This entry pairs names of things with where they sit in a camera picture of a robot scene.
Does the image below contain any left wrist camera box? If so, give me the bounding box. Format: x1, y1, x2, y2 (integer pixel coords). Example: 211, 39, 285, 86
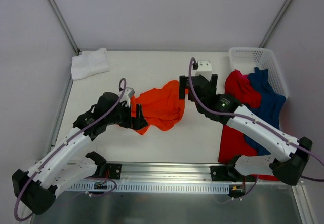
121, 87, 135, 101

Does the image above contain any blue t shirt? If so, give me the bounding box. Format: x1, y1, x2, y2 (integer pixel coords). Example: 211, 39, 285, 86
242, 67, 287, 156

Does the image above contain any magenta garment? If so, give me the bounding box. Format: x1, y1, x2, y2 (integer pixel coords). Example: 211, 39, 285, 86
242, 75, 249, 81

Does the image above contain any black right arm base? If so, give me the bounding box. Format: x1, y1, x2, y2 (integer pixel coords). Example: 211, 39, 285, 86
210, 165, 255, 182

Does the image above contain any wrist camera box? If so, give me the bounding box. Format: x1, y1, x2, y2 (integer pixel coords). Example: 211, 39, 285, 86
121, 87, 135, 101
193, 60, 212, 81

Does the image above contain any white folded t shirt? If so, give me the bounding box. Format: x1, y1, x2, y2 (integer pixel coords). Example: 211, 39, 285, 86
71, 48, 110, 81

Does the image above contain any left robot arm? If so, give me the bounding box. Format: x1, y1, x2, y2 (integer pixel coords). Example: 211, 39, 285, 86
12, 87, 148, 215

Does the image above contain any white plastic basket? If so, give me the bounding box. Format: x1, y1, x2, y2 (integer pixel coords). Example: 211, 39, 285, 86
228, 47, 289, 98

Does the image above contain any aluminium mounting rail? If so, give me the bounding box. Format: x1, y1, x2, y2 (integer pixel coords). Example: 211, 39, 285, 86
32, 161, 304, 184

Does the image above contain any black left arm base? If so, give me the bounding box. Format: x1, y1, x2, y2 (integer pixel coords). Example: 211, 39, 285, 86
105, 163, 122, 180

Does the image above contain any red t shirt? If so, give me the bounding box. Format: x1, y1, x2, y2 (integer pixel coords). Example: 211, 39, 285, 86
218, 69, 281, 182

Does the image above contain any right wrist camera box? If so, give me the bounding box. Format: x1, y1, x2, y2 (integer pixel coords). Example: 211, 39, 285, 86
193, 60, 212, 81

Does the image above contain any white slotted cable duct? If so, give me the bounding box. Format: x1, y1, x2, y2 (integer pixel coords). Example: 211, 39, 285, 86
68, 181, 230, 195

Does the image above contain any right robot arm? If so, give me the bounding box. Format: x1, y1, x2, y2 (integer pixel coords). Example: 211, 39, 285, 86
179, 74, 312, 186

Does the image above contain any orange t shirt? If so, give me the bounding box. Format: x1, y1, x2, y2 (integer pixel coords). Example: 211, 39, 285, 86
136, 80, 185, 135

